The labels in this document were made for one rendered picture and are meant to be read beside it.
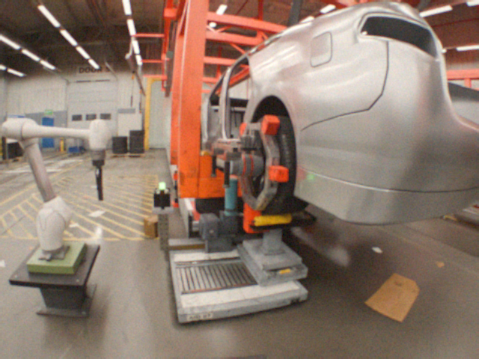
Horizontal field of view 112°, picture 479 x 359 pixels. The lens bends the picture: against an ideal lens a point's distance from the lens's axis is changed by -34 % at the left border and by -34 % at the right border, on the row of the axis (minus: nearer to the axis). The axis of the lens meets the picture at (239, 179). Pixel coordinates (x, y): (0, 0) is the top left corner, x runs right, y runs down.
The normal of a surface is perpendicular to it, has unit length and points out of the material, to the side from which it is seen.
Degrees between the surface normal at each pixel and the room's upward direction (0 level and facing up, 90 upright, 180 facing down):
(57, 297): 90
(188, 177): 90
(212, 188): 90
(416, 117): 91
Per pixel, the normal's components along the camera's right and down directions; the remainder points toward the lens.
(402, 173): -0.33, 0.37
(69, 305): 0.32, 0.19
